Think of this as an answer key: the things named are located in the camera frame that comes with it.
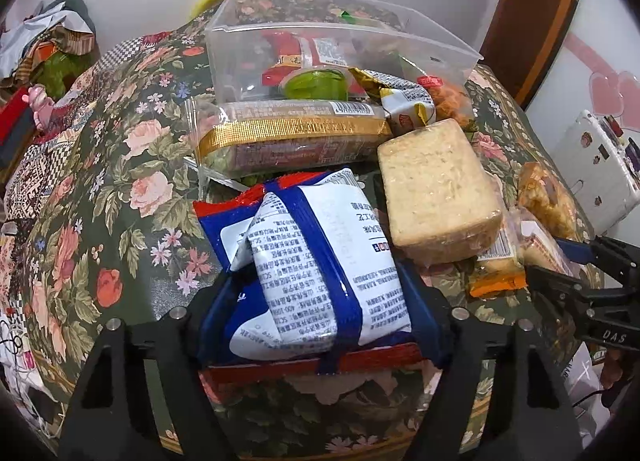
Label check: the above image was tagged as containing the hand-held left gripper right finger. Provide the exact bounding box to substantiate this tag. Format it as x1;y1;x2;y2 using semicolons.
399;261;587;461

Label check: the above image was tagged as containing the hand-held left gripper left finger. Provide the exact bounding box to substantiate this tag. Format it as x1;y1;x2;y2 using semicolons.
57;275;237;461

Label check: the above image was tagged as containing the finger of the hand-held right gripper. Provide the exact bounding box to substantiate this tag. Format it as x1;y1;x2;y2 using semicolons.
525;265;592;318
552;236;602;264

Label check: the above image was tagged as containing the blue and white snack packet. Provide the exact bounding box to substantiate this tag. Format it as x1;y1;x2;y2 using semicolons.
193;167;441;376

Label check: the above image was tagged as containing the clear plastic container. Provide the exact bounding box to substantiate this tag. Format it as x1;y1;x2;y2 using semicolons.
205;0;483;107

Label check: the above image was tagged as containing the clear bag of fried snacks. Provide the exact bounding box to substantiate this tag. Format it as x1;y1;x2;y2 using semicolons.
516;161;578;242

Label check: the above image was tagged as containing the red-labelled bag of orange snacks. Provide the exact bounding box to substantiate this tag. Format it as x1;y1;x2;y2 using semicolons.
415;74;478;134

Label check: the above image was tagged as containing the orange-edged clear snack packet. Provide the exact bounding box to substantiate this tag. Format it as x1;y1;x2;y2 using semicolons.
467;208;531;299

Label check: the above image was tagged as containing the white box with stickers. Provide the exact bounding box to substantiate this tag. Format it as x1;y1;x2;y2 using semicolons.
549;109;640;238

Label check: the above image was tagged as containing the white paper bag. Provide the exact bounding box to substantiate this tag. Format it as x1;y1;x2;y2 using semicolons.
561;341;608;409

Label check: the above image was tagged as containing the wrapped bread slice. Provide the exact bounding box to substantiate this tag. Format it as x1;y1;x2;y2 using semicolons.
376;118;505;265

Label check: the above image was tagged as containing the floral blanket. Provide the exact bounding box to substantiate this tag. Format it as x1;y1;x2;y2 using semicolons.
0;0;608;461

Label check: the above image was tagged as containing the long gold-trimmed biscuit packet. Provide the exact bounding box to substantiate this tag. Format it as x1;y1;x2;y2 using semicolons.
187;98;393;179

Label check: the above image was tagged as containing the yellow and white snack packet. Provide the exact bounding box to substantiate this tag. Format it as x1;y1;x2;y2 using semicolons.
349;67;437;138

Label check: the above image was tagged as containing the green jelly cup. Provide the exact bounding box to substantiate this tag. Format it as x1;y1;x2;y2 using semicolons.
281;68;351;100

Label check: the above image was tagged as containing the pink toy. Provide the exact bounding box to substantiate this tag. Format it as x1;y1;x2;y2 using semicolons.
27;84;57;129

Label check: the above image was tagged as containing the red snack packet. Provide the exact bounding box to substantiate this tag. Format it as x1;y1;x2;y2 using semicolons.
260;31;357;87

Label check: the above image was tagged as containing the red and black bag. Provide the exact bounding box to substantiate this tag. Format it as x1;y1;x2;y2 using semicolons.
0;86;38;169

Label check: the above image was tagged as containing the green snack packet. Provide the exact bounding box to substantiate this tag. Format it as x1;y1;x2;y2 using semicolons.
339;8;401;32

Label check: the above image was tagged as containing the pile of clothes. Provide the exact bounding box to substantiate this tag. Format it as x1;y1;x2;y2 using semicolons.
0;0;98;89

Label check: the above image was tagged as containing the pink heart wall sticker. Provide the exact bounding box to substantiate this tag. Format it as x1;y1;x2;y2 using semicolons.
565;31;640;117

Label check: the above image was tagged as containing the wooden door frame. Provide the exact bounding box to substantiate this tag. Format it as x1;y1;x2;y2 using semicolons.
479;0;591;109

